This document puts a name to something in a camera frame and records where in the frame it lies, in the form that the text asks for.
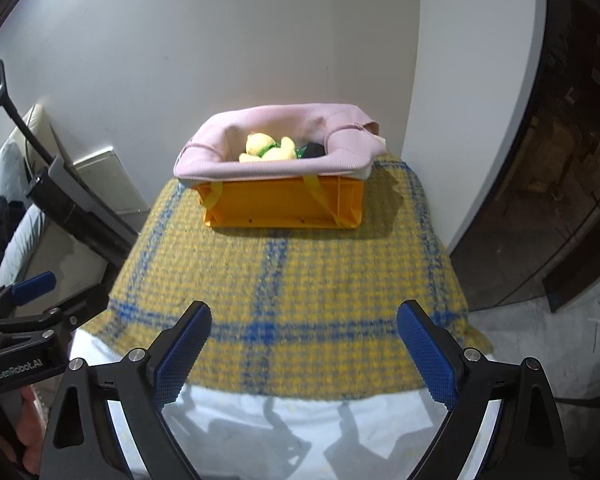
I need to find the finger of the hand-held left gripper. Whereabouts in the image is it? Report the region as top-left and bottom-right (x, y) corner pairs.
(0, 284), (110, 336)
(0, 271), (57, 313)

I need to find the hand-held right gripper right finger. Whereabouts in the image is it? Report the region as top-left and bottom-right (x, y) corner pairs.
(396, 299), (578, 480)

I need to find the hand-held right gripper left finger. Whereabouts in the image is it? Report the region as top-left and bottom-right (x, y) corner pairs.
(40, 301), (213, 480)

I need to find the pink fabric basket liner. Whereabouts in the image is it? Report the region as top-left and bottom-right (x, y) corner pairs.
(174, 102), (387, 183)

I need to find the yellow plush duck orange beak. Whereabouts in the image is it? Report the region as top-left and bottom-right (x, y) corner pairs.
(239, 131), (281, 163)

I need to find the black green ball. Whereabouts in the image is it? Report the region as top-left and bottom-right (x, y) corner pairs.
(297, 142), (331, 159)

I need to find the person's left hand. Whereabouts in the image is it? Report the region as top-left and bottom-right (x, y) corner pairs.
(11, 385), (51, 476)

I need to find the cream sofa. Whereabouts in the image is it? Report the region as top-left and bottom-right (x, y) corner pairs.
(0, 105), (76, 291)

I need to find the yellow blue plaid blanket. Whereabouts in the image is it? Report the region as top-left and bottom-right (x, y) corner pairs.
(82, 152), (493, 401)

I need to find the white sheet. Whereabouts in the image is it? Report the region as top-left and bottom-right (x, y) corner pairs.
(70, 330), (506, 480)

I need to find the dark wooden cabinet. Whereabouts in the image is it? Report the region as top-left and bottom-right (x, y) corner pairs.
(450, 0), (600, 311)

